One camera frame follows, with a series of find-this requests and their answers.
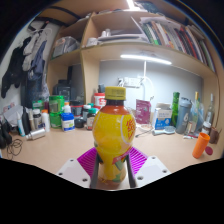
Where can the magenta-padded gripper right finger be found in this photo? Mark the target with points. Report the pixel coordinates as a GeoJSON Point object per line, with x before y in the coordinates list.
{"type": "Point", "coordinates": [151, 170]}

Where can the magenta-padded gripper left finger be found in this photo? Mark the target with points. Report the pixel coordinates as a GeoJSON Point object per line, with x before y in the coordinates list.
{"type": "Point", "coordinates": [74, 170]}

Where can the yellow drink bottle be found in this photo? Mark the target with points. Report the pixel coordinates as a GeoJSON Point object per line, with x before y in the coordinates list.
{"type": "Point", "coordinates": [111, 133]}

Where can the light blue hairbrush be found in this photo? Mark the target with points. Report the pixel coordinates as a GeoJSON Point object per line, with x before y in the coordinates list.
{"type": "Point", "coordinates": [165, 130]}

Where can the blue and white jar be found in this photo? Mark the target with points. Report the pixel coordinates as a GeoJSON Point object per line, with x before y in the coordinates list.
{"type": "Point", "coordinates": [68, 122]}

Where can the green and white tube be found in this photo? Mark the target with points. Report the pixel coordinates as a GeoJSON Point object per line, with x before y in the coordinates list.
{"type": "Point", "coordinates": [189, 136]}

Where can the silver metal can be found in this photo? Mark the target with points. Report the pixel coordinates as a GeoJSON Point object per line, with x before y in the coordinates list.
{"type": "Point", "coordinates": [36, 133]}

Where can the orange plastic cup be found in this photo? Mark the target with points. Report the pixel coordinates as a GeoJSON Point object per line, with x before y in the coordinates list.
{"type": "Point", "coordinates": [200, 146]}

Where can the magenta pouch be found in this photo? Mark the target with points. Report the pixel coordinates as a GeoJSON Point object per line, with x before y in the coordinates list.
{"type": "Point", "coordinates": [142, 111]}

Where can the red round coaster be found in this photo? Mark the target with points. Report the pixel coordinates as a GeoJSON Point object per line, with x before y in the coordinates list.
{"type": "Point", "coordinates": [209, 150]}

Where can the grey shaker bottle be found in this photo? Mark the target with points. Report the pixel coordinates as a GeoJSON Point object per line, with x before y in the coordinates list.
{"type": "Point", "coordinates": [183, 115]}

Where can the green plastic jar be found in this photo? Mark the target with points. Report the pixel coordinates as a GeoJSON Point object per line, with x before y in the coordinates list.
{"type": "Point", "coordinates": [56, 106]}

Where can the green glass bottle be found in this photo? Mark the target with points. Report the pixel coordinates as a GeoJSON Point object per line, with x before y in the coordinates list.
{"type": "Point", "coordinates": [175, 106]}

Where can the small brown jar white lid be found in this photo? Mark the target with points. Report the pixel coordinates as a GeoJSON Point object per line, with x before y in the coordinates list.
{"type": "Point", "coordinates": [206, 128]}

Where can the white jar with red lid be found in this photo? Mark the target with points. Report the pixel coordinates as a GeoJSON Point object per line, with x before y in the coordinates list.
{"type": "Point", "coordinates": [99, 100]}

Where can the white desk lamp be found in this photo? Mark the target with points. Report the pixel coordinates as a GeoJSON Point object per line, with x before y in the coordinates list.
{"type": "Point", "coordinates": [144, 80]}

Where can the white power strip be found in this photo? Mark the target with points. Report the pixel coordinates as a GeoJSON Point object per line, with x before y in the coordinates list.
{"type": "Point", "coordinates": [129, 82]}

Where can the white light bar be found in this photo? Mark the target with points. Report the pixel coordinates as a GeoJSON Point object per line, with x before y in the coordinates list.
{"type": "Point", "coordinates": [146, 59]}

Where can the dark hanging clothes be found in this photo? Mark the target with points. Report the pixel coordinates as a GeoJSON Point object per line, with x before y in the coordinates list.
{"type": "Point", "coordinates": [33, 63]}

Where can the wooden shelf unit with books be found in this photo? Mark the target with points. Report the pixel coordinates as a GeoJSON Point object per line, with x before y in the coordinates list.
{"type": "Point", "coordinates": [110, 46]}

